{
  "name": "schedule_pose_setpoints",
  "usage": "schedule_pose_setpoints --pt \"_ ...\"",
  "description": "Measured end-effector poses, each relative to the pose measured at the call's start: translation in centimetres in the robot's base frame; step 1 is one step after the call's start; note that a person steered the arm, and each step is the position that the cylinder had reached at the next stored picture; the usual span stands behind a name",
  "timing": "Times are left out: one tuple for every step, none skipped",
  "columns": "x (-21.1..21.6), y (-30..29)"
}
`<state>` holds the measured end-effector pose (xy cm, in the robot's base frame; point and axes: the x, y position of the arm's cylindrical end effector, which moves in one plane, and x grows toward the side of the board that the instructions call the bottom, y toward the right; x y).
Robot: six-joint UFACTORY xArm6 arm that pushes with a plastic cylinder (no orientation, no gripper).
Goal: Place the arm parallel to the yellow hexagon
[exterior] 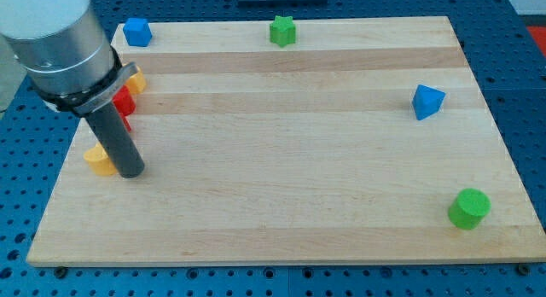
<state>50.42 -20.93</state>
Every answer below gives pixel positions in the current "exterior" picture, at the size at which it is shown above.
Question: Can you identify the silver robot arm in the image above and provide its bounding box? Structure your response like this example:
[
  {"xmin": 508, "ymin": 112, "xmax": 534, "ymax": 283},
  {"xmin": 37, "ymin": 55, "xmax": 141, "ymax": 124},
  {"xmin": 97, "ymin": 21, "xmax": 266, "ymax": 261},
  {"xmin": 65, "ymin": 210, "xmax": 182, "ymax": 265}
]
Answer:
[{"xmin": 1, "ymin": 0, "xmax": 137, "ymax": 116}]

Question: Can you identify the yellow hexagon block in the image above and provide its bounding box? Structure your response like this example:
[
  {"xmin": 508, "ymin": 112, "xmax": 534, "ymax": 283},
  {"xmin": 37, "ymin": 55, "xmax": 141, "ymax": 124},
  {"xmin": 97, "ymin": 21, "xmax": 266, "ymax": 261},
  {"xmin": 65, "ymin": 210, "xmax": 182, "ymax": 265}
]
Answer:
[{"xmin": 125, "ymin": 67, "xmax": 147, "ymax": 95}]

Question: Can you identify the wooden board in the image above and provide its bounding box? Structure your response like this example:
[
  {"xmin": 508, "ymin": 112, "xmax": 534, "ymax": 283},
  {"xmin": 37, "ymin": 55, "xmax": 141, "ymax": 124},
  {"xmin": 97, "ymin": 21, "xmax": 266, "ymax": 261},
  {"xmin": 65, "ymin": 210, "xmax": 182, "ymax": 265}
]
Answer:
[{"xmin": 26, "ymin": 16, "xmax": 545, "ymax": 267}]

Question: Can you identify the green star block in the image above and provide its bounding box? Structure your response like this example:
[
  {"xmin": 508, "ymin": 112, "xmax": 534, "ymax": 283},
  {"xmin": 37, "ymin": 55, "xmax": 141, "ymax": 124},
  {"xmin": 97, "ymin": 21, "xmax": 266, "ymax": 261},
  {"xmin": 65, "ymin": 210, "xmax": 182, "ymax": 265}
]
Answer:
[{"xmin": 270, "ymin": 15, "xmax": 296, "ymax": 47}]

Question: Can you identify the red block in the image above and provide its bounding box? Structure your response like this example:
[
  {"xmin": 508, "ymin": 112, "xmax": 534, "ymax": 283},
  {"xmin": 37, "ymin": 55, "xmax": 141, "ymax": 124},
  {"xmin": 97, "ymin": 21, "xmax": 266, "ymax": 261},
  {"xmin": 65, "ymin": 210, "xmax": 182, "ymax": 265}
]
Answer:
[{"xmin": 113, "ymin": 85, "xmax": 136, "ymax": 132}]

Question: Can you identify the blue triangular block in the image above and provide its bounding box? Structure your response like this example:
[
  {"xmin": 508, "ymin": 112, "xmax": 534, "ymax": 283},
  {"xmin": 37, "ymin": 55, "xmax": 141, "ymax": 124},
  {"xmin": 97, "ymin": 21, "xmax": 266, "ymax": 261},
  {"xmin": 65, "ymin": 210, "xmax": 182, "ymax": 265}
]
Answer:
[{"xmin": 412, "ymin": 84, "xmax": 446, "ymax": 120}]

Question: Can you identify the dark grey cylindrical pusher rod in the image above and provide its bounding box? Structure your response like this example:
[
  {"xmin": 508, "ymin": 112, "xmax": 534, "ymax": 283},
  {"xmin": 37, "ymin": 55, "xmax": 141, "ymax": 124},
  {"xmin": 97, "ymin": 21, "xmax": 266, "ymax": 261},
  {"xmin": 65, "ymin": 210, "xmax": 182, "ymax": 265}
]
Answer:
[{"xmin": 85, "ymin": 102, "xmax": 145, "ymax": 178}]

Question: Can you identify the blue cube block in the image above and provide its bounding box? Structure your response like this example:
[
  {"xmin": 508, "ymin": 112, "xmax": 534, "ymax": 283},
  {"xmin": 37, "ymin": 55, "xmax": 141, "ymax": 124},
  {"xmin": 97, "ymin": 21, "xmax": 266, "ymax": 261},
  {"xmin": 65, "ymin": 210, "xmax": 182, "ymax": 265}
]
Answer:
[{"xmin": 123, "ymin": 18, "xmax": 153, "ymax": 47}]

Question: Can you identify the yellow heart block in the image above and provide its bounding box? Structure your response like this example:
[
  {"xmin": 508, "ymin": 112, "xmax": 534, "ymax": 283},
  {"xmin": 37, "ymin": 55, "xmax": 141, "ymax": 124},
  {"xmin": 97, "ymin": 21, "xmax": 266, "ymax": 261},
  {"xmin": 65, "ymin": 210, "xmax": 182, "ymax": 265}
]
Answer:
[{"xmin": 83, "ymin": 143, "xmax": 118, "ymax": 177}]

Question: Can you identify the green cylinder block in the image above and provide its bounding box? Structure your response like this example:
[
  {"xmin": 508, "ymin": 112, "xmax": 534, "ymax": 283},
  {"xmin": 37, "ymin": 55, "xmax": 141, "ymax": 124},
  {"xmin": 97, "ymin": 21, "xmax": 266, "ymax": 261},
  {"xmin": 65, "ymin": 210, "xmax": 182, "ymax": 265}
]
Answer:
[{"xmin": 448, "ymin": 188, "xmax": 491, "ymax": 230}]

